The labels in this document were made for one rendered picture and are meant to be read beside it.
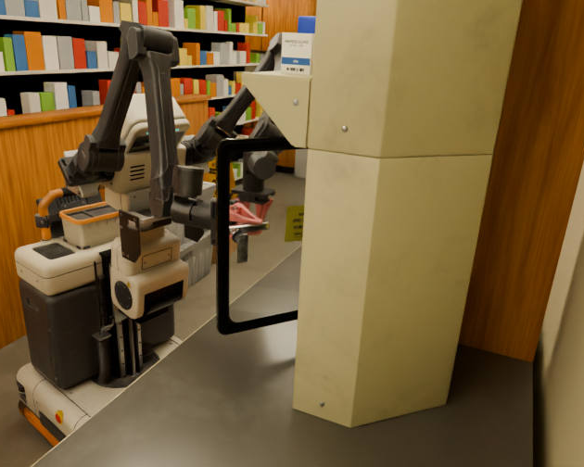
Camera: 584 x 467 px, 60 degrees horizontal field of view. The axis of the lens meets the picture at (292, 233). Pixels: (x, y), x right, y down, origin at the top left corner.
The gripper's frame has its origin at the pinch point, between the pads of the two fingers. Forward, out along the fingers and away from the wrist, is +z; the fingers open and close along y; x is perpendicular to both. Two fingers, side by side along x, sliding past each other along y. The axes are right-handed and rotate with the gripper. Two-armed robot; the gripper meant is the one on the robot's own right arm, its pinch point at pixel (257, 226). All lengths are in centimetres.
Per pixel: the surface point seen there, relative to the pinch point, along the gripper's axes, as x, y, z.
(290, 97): -18.1, 28.2, 14.2
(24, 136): 91, -15, -178
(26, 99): 138, -6, -231
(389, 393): -13.1, -20.2, 33.4
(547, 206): 19, 9, 53
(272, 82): -18.1, 30.2, 11.3
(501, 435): -8, -26, 52
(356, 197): -18.1, 15.0, 25.5
